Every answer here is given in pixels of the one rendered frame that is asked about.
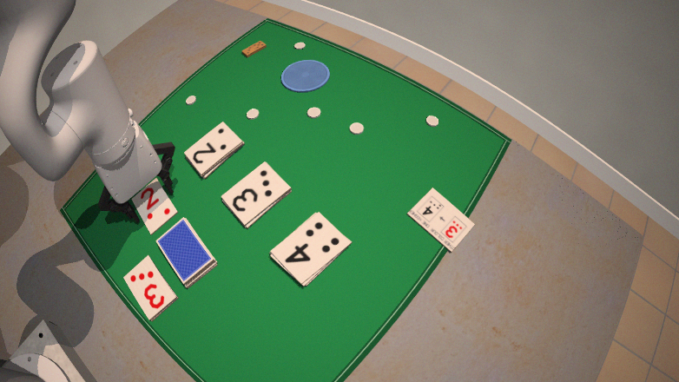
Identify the blue round coaster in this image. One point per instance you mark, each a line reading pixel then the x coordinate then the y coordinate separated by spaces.
pixel 305 76

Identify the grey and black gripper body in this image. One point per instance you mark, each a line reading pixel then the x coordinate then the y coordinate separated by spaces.
pixel 140 166

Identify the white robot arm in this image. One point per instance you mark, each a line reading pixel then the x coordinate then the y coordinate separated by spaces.
pixel 86 111

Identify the brown rectangular block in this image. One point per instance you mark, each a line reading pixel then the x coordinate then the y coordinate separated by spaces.
pixel 254 49

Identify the green card table cloth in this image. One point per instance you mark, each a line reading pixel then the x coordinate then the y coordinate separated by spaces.
pixel 248 319

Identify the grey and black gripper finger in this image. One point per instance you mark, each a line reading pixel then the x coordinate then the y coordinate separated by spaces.
pixel 167 150
pixel 111 205

